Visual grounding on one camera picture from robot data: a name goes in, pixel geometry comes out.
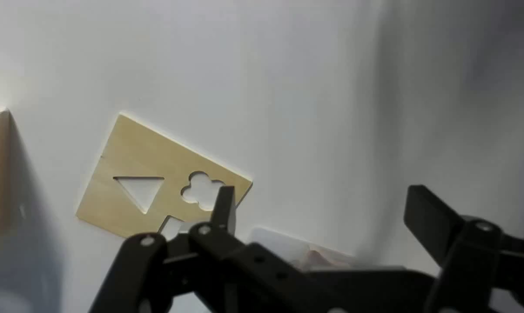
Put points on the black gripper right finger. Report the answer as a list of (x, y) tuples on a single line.
[(476, 261)]

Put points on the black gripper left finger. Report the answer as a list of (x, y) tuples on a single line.
[(158, 278)]

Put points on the flat wooden shape cutout plate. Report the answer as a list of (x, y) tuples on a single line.
[(133, 157)]

